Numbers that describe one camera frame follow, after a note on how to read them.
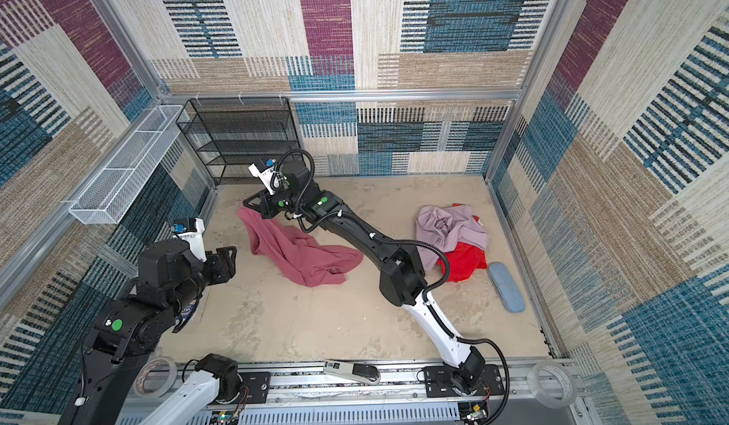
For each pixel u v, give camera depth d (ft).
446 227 3.09
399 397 2.39
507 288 2.87
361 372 2.34
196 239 1.86
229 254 1.90
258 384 2.45
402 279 1.93
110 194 2.34
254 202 2.46
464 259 3.08
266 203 2.30
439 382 2.40
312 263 3.08
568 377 2.34
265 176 2.34
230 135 3.55
